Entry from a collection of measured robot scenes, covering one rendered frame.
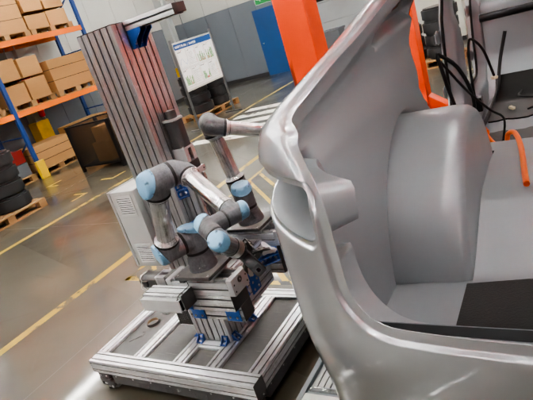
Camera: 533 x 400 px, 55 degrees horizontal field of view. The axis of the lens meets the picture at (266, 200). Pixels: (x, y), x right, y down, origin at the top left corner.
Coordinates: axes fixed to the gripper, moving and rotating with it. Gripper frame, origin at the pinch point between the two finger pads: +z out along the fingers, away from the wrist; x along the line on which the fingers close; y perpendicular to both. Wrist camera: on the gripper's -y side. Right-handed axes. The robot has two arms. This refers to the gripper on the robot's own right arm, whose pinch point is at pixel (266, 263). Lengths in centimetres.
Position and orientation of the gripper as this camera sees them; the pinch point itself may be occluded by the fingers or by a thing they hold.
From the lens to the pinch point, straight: 211.3
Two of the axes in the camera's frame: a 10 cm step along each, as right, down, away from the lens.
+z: 4.9, 3.1, 8.2
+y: -5.6, -6.0, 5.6
